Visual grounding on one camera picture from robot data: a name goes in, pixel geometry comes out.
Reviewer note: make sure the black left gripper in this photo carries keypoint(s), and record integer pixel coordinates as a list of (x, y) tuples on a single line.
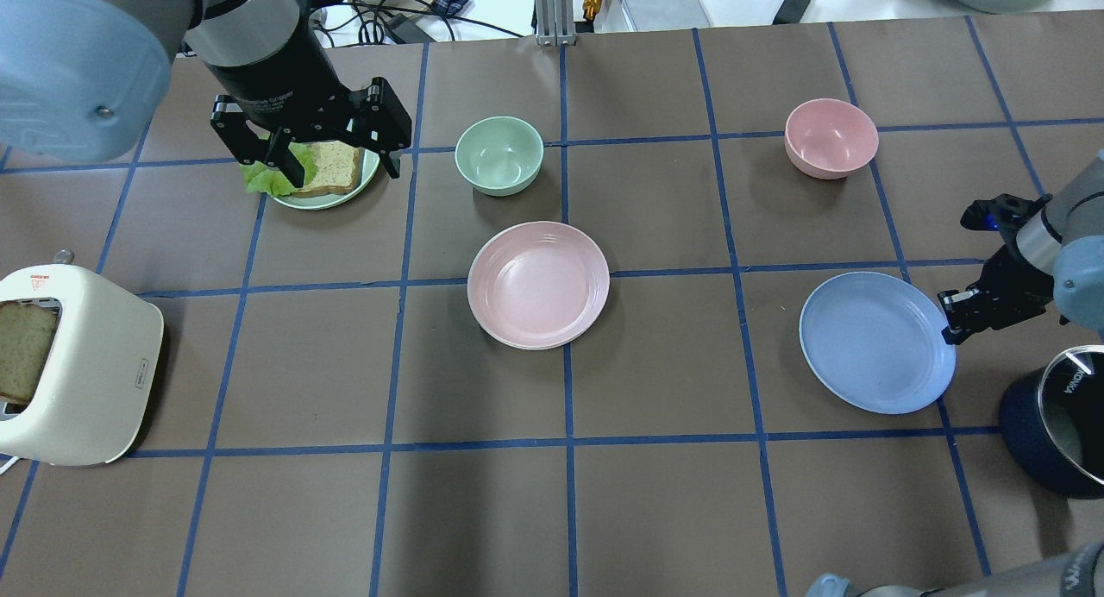
[(274, 81)]

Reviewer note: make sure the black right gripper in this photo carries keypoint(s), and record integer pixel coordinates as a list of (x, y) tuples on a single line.
[(1007, 274)]

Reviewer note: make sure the blue plate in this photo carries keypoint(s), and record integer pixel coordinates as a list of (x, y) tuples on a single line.
[(876, 342)]

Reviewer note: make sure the pink plate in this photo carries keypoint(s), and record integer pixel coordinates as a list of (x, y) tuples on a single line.
[(538, 274)]

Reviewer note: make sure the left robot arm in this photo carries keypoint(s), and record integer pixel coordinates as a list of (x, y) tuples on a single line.
[(81, 80)]

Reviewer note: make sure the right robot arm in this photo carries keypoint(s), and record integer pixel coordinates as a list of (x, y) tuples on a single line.
[(1051, 254)]

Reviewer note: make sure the bread slice on plate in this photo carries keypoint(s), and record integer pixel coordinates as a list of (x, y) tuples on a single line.
[(340, 168)]

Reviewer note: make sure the green plate with food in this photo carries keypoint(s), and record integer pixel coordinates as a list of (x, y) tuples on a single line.
[(371, 163)]

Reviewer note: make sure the green lettuce leaf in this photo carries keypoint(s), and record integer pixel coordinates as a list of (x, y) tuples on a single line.
[(260, 178)]

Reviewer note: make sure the dark blue saucepan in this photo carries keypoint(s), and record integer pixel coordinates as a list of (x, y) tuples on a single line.
[(1021, 426)]

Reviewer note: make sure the mint green bowl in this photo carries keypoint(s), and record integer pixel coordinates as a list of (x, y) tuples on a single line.
[(500, 156)]

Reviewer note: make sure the pink bowl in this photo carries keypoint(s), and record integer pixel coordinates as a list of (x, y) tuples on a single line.
[(829, 139)]

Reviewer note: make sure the cream white toaster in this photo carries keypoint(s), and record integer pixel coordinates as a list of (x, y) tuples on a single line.
[(94, 386)]

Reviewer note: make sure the bread slice in toaster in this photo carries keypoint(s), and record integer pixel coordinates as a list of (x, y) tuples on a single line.
[(27, 333)]

